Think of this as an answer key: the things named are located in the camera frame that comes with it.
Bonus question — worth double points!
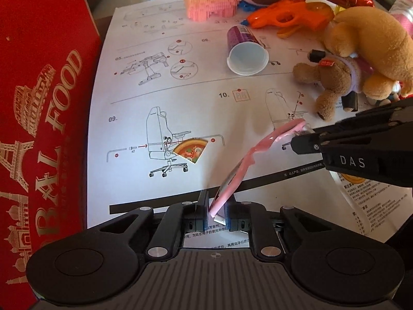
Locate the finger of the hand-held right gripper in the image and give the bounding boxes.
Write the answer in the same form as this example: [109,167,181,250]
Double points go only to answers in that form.
[334,98,413,130]
[290,119,413,156]

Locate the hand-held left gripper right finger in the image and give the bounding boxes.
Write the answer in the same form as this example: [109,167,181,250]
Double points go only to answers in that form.
[225,193,338,261]

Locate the pink striped cloth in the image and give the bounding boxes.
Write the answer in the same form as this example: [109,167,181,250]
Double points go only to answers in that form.
[389,0,413,36]

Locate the red gold-printed box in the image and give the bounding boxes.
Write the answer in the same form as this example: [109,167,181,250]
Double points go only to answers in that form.
[0,0,102,310]

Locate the small brown teddy bear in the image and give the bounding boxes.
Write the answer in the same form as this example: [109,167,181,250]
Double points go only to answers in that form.
[292,53,363,121]

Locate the pink sunglasses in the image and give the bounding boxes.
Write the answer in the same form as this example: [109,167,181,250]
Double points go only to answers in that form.
[209,119,315,225]

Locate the orange toy water gun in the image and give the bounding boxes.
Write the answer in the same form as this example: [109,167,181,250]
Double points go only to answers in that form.
[240,1,335,39]

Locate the purple printed plastic cup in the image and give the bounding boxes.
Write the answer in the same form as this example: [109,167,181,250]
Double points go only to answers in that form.
[226,24,269,76]

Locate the white instruction sheet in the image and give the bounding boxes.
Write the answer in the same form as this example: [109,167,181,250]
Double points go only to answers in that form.
[84,0,413,249]

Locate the tan plush toy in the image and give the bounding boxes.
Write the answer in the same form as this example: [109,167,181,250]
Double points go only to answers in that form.
[323,6,413,100]

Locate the blue white cat figure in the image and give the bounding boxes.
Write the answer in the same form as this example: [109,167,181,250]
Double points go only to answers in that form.
[368,82,404,105]

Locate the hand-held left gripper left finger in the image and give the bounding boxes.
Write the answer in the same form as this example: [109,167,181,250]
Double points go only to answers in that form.
[95,189,211,261]

